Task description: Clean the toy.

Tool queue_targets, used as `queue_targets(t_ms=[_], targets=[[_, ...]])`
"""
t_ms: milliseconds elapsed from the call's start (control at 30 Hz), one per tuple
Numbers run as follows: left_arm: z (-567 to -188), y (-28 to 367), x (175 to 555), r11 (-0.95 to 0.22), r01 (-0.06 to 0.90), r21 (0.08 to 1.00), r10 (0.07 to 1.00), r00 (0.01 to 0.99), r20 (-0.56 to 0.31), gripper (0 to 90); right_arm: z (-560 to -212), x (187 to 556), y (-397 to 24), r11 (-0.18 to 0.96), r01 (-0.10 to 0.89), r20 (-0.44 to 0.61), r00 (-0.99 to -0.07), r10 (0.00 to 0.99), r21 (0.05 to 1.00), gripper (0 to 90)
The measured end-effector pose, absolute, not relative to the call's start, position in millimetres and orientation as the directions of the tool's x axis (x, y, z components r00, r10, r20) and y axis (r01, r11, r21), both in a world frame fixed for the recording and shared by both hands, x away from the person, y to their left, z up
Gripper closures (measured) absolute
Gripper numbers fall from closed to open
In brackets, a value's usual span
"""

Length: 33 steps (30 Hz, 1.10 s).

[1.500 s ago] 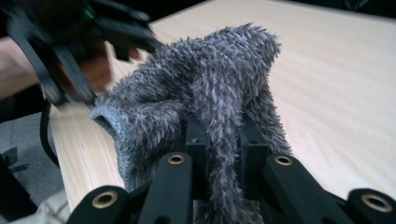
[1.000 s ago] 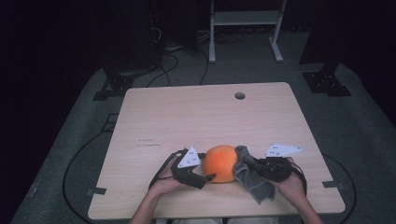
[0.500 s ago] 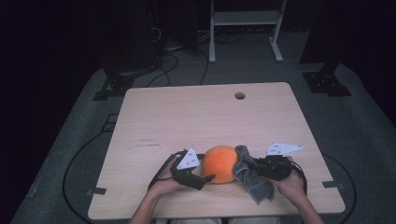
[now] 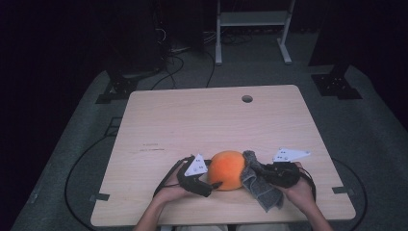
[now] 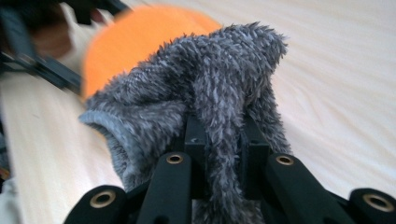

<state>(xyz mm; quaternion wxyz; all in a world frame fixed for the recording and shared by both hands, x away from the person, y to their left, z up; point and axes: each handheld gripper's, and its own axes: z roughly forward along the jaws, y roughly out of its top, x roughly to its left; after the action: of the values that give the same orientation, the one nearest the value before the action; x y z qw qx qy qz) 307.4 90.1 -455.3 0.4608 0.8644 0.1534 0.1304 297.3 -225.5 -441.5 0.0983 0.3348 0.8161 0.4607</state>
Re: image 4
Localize person's left hand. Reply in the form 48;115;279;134
152;168;194;207

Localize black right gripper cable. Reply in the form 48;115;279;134
297;166;318;202

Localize thin black floor cable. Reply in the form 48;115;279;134
204;50;217;89
149;53;186;91

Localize tangle of dark cables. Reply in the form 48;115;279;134
220;31;254;46

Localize white metal stand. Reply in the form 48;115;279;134
215;0;296;66

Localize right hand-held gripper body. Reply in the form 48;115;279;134
264;146;312;190

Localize black floor tape frame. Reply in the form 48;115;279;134
105;116;123;138

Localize person's right hand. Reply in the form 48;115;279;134
278;162;318;214

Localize grey cloth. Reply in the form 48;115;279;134
240;149;285;214

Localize orange plush toy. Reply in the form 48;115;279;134
207;150;246;193

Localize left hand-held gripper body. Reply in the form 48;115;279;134
176;153;215;198

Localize dark tape strip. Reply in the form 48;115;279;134
89;192;111;202
331;186;356;197

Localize black stand base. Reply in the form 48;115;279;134
310;63;364;101
94;68;140;105

